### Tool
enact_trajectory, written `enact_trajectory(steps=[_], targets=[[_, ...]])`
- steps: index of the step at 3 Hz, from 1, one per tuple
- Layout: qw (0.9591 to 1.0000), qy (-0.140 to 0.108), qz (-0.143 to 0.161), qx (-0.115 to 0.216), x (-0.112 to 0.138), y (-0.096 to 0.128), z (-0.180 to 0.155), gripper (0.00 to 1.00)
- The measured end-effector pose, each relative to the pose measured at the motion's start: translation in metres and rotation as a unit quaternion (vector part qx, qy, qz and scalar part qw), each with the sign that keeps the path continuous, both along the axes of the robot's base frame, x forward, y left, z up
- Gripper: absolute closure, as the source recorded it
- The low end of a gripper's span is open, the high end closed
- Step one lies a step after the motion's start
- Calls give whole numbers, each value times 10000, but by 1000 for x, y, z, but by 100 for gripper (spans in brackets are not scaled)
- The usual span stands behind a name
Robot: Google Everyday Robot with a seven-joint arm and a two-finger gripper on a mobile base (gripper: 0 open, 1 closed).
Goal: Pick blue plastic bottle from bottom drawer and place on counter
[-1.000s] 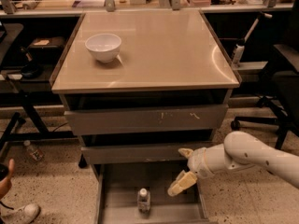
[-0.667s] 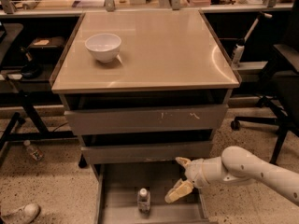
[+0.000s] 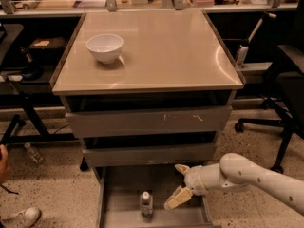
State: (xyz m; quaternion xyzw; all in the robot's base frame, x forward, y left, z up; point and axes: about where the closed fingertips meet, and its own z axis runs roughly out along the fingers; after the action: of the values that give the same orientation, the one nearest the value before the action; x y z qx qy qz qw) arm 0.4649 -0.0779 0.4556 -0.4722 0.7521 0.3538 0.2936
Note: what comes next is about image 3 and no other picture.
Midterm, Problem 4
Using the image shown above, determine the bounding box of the grey drawer cabinet with counter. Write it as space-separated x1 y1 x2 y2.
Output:
49 9 247 228

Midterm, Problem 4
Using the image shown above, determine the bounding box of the person's hand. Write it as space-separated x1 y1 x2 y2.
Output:
0 144 10 184

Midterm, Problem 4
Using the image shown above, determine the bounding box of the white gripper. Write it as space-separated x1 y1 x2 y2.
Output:
164 164 204 210

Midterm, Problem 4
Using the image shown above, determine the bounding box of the black box on shelf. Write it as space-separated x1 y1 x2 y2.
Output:
28 37 67 62

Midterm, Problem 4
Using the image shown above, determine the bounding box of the grey open bottom drawer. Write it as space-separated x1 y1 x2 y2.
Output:
98 165 213 228

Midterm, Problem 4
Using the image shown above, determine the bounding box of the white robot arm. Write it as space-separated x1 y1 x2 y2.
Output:
164 153 304 215

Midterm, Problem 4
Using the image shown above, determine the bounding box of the white sneaker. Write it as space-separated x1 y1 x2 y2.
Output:
1 207 41 228

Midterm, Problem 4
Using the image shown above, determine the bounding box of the plastic bottle with white cap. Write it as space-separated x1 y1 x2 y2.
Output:
140 191 153 217

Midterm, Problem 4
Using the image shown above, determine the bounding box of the white ceramic bowl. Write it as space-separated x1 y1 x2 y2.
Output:
86 33 124 64

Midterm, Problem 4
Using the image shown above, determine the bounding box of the plastic bottle on floor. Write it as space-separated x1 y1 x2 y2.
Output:
24 142 45 164

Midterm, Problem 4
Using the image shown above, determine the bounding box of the black office chair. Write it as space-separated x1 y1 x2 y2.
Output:
235 0 304 174

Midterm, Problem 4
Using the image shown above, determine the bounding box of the grey middle drawer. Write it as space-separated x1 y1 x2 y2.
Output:
83 143 216 167

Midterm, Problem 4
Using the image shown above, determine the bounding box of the black joystick device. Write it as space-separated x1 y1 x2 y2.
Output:
20 47 44 80

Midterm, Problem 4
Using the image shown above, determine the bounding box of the black desk frame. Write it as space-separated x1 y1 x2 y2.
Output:
0 23 79 171

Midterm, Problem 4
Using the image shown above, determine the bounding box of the white spray bottle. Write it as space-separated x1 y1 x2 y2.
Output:
236 40 249 66

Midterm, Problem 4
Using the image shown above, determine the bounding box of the grey top drawer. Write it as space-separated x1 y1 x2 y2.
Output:
66 106 232 138

